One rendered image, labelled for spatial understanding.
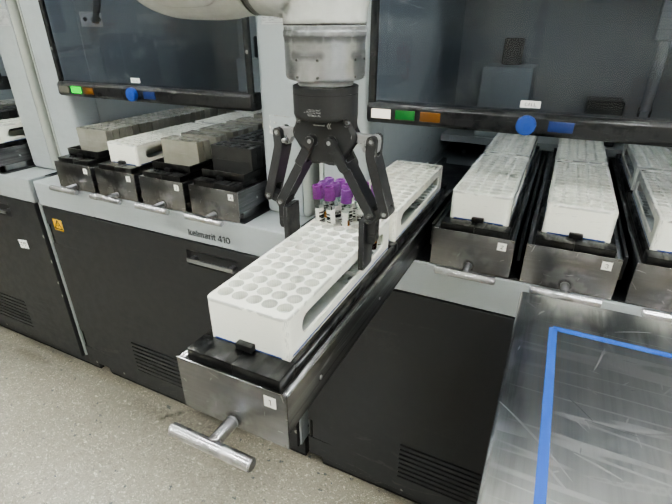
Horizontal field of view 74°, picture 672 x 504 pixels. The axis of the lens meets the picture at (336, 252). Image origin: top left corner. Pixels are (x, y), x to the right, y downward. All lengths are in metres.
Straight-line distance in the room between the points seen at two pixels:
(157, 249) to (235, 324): 0.76
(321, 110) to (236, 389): 0.31
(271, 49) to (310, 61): 0.47
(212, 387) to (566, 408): 0.34
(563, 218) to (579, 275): 0.09
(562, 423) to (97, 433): 1.43
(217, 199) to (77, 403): 1.01
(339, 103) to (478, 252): 0.40
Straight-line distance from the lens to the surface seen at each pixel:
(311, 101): 0.51
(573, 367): 0.50
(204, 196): 1.04
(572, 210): 0.80
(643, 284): 0.81
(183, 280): 1.21
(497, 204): 0.80
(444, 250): 0.81
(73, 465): 1.60
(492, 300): 0.84
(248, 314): 0.46
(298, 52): 0.51
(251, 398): 0.47
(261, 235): 0.98
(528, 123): 0.78
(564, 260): 0.79
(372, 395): 1.06
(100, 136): 1.36
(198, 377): 0.51
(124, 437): 1.61
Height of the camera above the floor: 1.11
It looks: 26 degrees down
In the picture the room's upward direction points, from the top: straight up
